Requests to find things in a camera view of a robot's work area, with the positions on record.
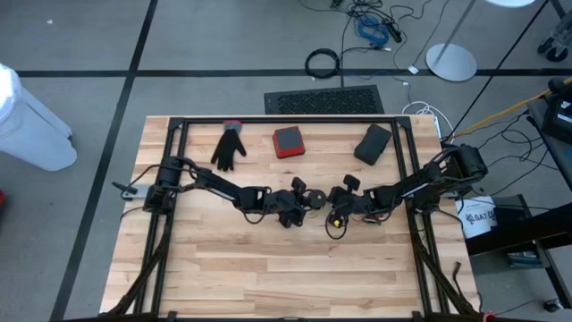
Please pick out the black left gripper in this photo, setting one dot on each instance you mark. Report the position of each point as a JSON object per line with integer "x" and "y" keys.
{"x": 283, "y": 203}

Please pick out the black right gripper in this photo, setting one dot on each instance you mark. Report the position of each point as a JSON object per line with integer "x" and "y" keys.
{"x": 350, "y": 201}

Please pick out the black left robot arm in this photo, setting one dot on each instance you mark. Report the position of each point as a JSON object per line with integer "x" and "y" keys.
{"x": 219, "y": 185}

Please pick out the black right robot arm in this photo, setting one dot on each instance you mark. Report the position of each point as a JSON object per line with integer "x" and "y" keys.
{"x": 429, "y": 179}

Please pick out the red box with dark lid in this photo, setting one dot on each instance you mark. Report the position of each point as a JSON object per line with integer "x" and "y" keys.
{"x": 289, "y": 141}

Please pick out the black pouch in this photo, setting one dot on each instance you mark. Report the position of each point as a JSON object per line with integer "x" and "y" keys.
{"x": 374, "y": 144}

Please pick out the black glove with red cuff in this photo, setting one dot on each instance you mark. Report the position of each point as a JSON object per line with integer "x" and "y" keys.
{"x": 228, "y": 147}

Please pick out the black floor vent grate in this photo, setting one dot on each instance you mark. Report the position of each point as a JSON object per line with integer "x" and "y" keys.
{"x": 324, "y": 100}

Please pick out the black power strip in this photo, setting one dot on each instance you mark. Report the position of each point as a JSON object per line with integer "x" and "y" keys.
{"x": 393, "y": 30}

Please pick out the small black box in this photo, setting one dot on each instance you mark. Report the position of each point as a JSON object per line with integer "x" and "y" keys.
{"x": 511, "y": 212}

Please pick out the silver lamp stand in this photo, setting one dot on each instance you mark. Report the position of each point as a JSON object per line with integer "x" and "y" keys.
{"x": 451, "y": 62}

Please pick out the black side desk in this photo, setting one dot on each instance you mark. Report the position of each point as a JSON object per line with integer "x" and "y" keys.
{"x": 536, "y": 228}

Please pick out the black desk device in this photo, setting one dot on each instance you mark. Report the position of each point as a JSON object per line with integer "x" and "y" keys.
{"x": 563, "y": 121}

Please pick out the cart with black casters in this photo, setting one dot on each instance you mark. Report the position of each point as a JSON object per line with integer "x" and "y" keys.
{"x": 558, "y": 51}

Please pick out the white trash bin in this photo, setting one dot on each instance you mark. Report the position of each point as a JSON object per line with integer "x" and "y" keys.
{"x": 31, "y": 129}

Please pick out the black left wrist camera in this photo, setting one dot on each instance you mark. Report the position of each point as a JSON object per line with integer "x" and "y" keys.
{"x": 298, "y": 184}

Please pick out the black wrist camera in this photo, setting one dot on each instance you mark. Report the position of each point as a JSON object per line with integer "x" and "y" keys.
{"x": 352, "y": 182}
{"x": 298, "y": 184}

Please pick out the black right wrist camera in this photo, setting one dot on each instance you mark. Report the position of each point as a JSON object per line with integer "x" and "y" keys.
{"x": 352, "y": 182}

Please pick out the black metal table frame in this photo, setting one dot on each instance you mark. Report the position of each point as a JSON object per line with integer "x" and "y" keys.
{"x": 201, "y": 120}

